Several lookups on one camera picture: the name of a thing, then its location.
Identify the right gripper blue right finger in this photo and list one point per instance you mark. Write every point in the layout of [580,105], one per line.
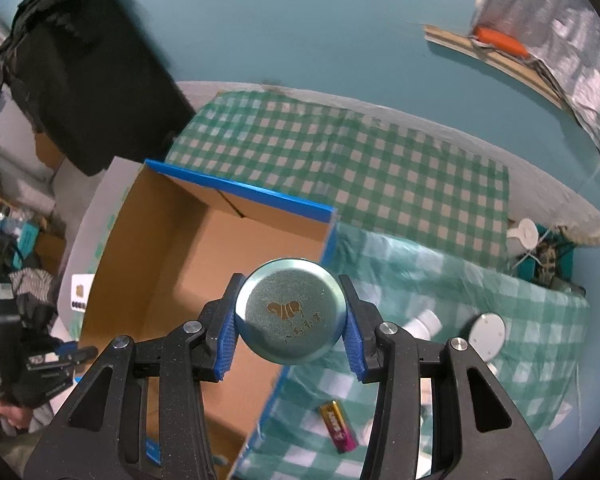
[359,334]

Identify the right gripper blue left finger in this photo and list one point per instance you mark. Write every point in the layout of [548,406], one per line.
[226,334]

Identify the green metal tin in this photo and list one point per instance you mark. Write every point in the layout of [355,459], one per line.
[290,311]

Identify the blue cardboard box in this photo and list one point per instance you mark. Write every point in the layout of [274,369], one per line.
[179,241]

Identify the round white disc device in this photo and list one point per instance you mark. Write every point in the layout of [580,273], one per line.
[487,336]

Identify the white pill bottle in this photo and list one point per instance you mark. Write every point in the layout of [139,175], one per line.
[424,326]

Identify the person right hand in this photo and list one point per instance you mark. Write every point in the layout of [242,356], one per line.
[17,417]

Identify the striped cloth pile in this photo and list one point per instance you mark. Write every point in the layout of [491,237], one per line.
[35,282]

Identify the pink gold battery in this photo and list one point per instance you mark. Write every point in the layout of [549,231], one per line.
[338,427]

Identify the white smartphone with stickers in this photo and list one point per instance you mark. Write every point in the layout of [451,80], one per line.
[81,285]

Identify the green checkered plastic tablecloth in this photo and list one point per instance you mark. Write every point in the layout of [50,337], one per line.
[438,405]

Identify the green beige checkered cloth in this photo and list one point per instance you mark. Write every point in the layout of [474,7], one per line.
[380,176]

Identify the white plastic jug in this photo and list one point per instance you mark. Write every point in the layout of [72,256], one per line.
[521,238]

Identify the wooden window sill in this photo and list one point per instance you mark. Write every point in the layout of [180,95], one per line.
[504,63]

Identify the black hanging clothes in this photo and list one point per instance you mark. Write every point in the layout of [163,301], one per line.
[83,75]

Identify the orange object on sill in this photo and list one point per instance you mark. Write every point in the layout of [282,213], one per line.
[502,42]

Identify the silver foil window cover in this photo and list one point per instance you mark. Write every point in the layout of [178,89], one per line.
[563,38]

